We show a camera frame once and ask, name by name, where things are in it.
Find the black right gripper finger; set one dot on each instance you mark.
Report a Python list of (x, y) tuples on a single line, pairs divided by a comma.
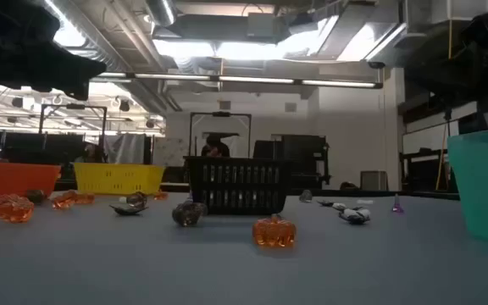
[(464, 76)]

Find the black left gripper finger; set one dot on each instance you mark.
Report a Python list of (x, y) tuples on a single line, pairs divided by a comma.
[(66, 70)]

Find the smoky clear plastic pumpkin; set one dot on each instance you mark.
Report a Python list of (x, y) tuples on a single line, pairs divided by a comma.
[(137, 198), (188, 214), (35, 196)]

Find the small purple translucent decoration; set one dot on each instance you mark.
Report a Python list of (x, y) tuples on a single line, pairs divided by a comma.
[(190, 196), (397, 207)]

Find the black slotted plastic basket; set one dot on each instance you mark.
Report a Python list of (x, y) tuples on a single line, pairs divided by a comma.
[(235, 160)]

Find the person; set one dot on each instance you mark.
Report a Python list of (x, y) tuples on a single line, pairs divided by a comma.
[(215, 149), (93, 154)]

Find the grey hanging sheet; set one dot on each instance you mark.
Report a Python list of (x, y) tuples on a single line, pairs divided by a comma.
[(125, 148)]

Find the black workbench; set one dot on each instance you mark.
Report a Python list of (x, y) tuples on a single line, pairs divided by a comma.
[(413, 169)]

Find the teal plastic bin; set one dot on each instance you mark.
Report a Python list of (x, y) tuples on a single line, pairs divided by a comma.
[(487, 186)]

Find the yellow slotted plastic basket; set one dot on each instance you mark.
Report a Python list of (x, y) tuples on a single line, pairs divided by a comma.
[(117, 180)]

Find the orange round plastic bowl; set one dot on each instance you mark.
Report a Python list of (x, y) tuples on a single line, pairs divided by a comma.
[(11, 180)]

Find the grey box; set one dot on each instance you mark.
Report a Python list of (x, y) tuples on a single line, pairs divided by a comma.
[(374, 181)]

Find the black equipment rack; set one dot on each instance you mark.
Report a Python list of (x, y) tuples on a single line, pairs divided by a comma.
[(307, 156)]

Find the long ceiling tube light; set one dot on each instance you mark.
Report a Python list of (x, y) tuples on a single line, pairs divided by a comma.
[(252, 79)]

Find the black gantry frame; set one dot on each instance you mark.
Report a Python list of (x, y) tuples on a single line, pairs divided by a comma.
[(220, 114), (74, 106)]

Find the dark ceiling camera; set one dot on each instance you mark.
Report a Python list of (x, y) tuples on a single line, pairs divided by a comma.
[(376, 64)]

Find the round silver air duct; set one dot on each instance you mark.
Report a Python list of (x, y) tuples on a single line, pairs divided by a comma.
[(161, 12)]

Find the large grey ventilation duct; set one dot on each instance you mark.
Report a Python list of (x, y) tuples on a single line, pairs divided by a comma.
[(210, 29)]

